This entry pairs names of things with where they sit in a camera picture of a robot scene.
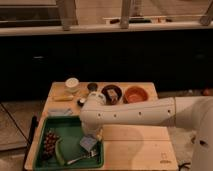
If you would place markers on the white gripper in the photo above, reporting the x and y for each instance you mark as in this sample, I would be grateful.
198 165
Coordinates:
94 130

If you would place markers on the blue sponge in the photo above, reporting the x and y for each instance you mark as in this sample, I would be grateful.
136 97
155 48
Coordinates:
88 143

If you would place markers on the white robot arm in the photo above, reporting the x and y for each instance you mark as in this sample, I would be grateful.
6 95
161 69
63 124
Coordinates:
195 113

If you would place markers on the green plastic tray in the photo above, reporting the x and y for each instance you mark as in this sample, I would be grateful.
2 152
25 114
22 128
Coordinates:
68 128

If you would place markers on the small black white object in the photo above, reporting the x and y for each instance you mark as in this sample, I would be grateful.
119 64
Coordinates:
81 102

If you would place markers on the silver fork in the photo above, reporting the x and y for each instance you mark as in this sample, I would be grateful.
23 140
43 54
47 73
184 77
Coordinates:
91 154

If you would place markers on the light blue cloth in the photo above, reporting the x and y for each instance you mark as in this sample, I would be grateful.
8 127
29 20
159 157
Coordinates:
60 112

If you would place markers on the bunch of dark grapes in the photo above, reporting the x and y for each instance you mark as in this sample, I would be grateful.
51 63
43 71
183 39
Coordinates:
49 145

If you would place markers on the dark metal cup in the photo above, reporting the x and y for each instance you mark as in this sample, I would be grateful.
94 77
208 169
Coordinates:
92 87

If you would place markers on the dark brown bowl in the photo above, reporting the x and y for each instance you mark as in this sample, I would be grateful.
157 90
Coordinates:
112 93

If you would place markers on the white cup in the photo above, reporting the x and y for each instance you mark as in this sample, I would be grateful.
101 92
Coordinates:
72 85

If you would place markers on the orange bowl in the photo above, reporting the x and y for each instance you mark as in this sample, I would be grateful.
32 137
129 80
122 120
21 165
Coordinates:
135 94

